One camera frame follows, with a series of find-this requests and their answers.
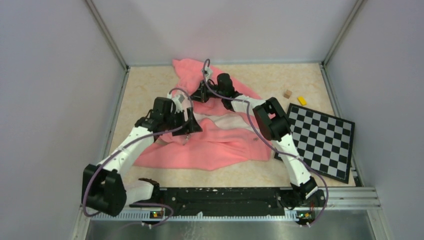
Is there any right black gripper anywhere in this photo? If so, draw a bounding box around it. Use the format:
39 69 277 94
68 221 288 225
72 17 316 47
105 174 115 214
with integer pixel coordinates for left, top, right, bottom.
188 80 225 104

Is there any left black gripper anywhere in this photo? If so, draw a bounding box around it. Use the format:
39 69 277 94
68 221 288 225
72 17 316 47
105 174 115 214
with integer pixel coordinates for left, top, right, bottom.
163 107 202 136

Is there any pink zip-up jacket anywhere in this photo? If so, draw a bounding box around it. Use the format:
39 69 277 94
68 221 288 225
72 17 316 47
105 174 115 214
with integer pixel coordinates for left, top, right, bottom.
133 58 271 172

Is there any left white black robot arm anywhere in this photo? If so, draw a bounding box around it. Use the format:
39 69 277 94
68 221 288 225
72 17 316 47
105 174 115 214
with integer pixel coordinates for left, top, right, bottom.
81 94 202 217

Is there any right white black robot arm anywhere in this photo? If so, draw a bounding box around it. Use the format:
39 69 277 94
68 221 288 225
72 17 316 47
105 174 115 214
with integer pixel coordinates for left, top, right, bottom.
190 73 318 210

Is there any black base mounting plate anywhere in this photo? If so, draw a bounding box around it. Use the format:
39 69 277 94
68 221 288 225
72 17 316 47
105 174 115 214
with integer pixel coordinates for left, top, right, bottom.
143 187 325 217

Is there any small wooden cube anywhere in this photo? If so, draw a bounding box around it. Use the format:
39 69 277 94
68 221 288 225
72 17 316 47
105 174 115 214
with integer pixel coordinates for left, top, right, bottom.
283 89 293 99

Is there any small yellow block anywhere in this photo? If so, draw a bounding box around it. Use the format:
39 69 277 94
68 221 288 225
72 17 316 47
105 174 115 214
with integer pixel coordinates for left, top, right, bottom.
297 96 308 106

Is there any black white checkerboard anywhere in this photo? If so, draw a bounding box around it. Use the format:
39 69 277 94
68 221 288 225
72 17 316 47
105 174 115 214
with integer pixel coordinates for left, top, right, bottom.
287 103 355 184

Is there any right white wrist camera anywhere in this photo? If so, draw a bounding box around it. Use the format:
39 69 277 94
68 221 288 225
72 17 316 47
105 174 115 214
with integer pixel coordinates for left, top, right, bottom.
201 65 214 81

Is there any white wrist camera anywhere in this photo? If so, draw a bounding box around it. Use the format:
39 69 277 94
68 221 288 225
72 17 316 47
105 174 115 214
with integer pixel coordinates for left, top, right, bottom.
167 93 185 113
201 65 214 81

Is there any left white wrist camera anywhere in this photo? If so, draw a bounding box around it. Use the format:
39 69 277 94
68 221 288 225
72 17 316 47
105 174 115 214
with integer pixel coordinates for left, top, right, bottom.
167 93 185 113

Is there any aluminium front rail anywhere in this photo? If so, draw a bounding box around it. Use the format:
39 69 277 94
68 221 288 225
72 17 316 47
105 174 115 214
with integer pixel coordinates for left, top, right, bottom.
88 187 381 226

